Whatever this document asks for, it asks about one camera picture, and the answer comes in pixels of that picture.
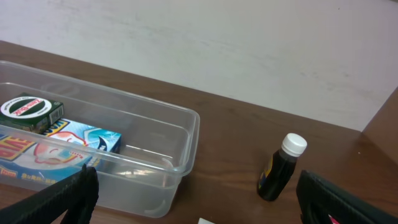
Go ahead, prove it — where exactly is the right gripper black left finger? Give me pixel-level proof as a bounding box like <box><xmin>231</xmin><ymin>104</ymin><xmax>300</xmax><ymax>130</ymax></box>
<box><xmin>1</xmin><ymin>165</ymin><xmax>99</xmax><ymax>224</ymax></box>

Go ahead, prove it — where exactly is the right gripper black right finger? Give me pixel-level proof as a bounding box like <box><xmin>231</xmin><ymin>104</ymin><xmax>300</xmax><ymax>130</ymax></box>
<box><xmin>296</xmin><ymin>170</ymin><xmax>397</xmax><ymax>224</ymax></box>

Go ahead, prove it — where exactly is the blue fever patch box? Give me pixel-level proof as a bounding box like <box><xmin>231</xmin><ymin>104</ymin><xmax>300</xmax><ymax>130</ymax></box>
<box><xmin>1</xmin><ymin>118</ymin><xmax>122</xmax><ymax>185</ymax></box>

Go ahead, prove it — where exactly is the green Zam-Buk ointment box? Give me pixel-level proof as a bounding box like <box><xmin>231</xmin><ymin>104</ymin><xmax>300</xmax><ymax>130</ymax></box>
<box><xmin>1</xmin><ymin>93</ymin><xmax>65</xmax><ymax>134</ymax></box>

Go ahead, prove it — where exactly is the clear plastic container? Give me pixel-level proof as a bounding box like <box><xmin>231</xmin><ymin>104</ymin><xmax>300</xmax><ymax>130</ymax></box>
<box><xmin>1</xmin><ymin>61</ymin><xmax>200</xmax><ymax>218</ymax></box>

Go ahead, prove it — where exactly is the red Panadol box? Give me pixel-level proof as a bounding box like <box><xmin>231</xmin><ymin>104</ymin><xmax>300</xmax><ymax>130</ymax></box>
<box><xmin>329</xmin><ymin>215</ymin><xmax>339</xmax><ymax>224</ymax></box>

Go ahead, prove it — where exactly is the dark bottle with white cap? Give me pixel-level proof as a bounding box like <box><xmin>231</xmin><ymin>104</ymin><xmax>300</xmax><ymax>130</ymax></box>
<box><xmin>257</xmin><ymin>133</ymin><xmax>307</xmax><ymax>202</ymax></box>

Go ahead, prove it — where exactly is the white Panadol box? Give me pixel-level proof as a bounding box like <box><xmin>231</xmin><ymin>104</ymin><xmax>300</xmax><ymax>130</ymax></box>
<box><xmin>198</xmin><ymin>218</ymin><xmax>214</xmax><ymax>224</ymax></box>

